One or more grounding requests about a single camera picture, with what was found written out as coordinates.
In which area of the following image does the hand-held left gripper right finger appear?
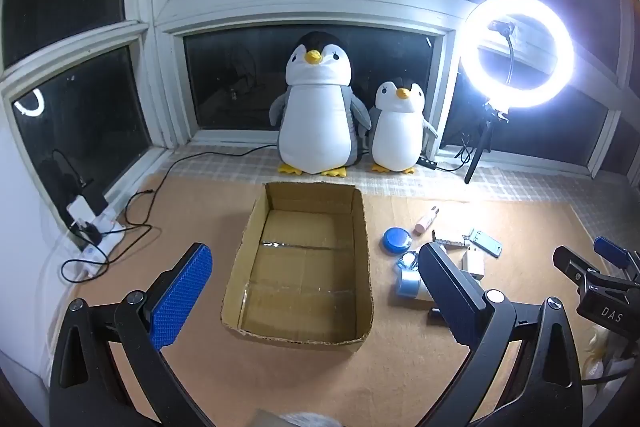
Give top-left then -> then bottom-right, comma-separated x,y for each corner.
417,243 -> 583,427

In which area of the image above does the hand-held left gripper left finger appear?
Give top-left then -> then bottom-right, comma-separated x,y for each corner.
49,243 -> 213,427

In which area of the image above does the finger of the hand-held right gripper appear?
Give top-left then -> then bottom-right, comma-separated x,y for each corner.
594,237 -> 640,280
552,246 -> 608,304

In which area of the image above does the white bottle with blue cap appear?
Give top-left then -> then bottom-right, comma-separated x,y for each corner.
392,268 -> 441,308

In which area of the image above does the white plug charger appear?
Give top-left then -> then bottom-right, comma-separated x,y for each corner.
461,250 -> 487,280

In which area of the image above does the patterned white tube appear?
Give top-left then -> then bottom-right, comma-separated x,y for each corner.
431,232 -> 471,250

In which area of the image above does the blue device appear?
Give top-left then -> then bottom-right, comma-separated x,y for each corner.
468,229 -> 503,258

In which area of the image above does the small pink bottle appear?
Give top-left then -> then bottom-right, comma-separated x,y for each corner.
414,206 -> 441,235

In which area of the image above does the cardboard box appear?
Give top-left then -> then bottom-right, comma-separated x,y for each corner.
221,181 -> 376,353

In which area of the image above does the person's right hand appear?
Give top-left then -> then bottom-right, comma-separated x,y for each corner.
582,326 -> 640,380

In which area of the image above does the blue round tin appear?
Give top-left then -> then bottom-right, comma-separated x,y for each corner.
382,227 -> 413,255

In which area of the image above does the black power adapter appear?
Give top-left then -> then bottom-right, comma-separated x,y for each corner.
81,186 -> 108,214

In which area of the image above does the white power adapter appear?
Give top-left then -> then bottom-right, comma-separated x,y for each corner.
67,202 -> 95,229

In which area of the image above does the checked cloth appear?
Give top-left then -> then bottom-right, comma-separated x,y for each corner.
145,142 -> 621,208

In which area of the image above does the black tripod stand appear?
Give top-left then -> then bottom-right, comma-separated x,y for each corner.
463,104 -> 510,185

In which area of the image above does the small penguin plush toy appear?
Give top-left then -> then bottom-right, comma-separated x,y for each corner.
369,79 -> 438,175

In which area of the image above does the large penguin plush toy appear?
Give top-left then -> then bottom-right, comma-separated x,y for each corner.
269,31 -> 373,178

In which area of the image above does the looped black cable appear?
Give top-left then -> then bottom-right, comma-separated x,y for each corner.
60,219 -> 157,284

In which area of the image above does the long black cable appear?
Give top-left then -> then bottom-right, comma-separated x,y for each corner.
125,144 -> 282,228

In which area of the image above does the black tripod cable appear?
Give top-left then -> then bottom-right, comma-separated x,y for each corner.
435,134 -> 475,172

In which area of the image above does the black adapter cable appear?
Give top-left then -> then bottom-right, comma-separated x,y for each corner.
51,149 -> 95,190

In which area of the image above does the white ring light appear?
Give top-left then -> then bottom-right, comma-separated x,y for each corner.
459,0 -> 576,110

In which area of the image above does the white window frame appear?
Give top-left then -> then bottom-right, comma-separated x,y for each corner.
0,0 -> 640,180

